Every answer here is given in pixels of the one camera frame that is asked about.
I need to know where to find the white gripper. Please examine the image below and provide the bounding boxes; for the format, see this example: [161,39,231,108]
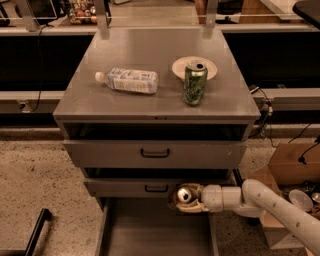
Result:
[176,183,223,213]

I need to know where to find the orange soda can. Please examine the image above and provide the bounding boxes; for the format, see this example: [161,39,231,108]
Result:
[172,187,192,204]

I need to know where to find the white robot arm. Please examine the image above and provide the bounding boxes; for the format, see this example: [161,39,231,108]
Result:
[171,179,320,256]

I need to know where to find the grey middle drawer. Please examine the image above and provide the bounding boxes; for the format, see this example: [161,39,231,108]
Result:
[84,178,236,198]

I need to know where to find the grey top drawer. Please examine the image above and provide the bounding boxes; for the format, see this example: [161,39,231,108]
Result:
[64,140,246,169]

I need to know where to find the grey open bottom drawer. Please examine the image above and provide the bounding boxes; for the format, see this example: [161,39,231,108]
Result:
[95,198,219,256]

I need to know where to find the grey metal drawer cabinet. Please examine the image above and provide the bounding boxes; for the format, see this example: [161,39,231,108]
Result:
[52,27,261,256]

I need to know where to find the green soda can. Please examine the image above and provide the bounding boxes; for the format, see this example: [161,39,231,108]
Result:
[183,59,208,106]

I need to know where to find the black bar beside cabinet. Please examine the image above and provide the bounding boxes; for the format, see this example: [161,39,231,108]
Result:
[233,169,243,187]

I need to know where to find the white bowl in box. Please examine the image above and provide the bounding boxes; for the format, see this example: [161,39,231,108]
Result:
[288,189,313,212]

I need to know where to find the brown cardboard box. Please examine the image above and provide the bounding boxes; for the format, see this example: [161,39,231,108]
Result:
[242,143,320,256]

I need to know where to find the small white plate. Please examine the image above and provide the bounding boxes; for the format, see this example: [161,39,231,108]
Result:
[171,56,218,81]

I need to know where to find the clear plastic water bottle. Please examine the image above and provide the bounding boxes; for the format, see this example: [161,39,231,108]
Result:
[95,67,159,95]

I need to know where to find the black metal floor bar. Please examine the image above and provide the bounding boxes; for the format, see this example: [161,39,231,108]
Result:
[0,208,52,256]

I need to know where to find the basket of colourful items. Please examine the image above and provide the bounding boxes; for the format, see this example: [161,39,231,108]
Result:
[68,0,97,25]

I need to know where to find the black cables on right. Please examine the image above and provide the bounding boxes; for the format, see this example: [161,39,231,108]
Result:
[249,84,280,149]

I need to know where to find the black cable on left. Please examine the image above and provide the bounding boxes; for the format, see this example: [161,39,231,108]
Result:
[30,23,55,114]

